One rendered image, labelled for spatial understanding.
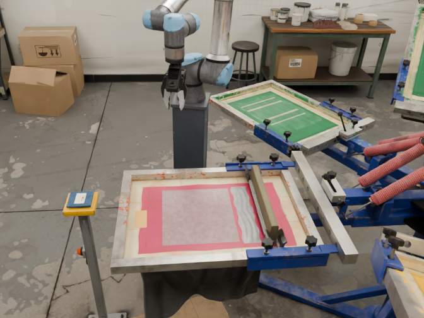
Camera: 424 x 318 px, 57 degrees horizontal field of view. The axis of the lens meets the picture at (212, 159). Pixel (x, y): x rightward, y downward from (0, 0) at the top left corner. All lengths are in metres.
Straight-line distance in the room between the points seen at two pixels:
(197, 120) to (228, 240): 0.72
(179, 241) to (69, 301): 1.26
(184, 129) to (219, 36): 0.51
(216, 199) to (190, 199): 0.11
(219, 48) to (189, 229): 0.84
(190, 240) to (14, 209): 2.11
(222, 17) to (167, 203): 0.86
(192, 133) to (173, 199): 0.46
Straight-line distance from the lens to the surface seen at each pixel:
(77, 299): 2.66
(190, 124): 2.03
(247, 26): 5.31
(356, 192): 1.79
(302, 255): 1.48
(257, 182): 1.69
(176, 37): 1.47
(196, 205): 1.70
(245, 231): 1.59
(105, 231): 3.02
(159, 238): 1.56
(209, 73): 1.89
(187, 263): 1.43
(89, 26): 5.29
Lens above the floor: 2.05
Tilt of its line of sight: 33 degrees down
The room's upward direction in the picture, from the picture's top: 2 degrees clockwise
